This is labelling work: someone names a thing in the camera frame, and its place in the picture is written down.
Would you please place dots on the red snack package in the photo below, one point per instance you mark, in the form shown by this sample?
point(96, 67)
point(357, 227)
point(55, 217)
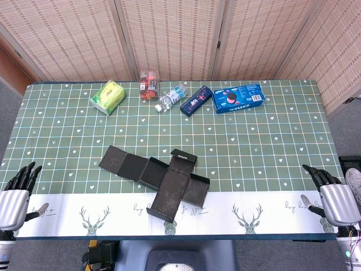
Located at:
point(149, 87)

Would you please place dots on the black plastic tray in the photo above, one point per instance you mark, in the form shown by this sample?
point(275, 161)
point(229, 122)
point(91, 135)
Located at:
point(348, 161)

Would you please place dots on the dark blue slim box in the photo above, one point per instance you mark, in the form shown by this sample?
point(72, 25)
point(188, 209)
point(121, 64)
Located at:
point(196, 101)

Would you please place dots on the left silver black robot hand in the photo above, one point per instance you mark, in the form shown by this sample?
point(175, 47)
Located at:
point(14, 209)

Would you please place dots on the green grid tablecloth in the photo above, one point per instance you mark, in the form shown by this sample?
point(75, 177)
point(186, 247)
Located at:
point(253, 141)

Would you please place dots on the black device under table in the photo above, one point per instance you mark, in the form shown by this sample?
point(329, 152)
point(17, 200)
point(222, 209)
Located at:
point(101, 254)

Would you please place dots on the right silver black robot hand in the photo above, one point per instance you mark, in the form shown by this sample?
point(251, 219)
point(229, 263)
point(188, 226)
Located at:
point(338, 203)

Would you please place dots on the black paper box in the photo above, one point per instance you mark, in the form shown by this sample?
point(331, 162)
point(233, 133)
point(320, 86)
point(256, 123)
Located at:
point(169, 183)

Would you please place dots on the blue Oreo cookie package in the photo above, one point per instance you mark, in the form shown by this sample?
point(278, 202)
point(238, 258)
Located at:
point(238, 98)

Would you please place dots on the green tissue pack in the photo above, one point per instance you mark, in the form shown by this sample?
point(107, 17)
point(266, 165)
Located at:
point(108, 96)

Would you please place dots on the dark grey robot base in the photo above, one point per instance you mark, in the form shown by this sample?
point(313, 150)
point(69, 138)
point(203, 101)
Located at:
point(177, 254)

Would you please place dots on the white sneaker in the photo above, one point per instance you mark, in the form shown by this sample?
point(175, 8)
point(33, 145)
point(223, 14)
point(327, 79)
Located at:
point(354, 183)

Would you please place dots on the bamboo folding screen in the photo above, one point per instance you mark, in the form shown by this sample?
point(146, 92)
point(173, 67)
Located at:
point(169, 34)

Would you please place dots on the clear plastic water bottle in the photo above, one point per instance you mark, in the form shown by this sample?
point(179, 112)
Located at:
point(170, 98)

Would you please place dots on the brown wooden door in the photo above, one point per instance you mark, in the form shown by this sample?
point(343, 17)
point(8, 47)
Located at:
point(12, 70)

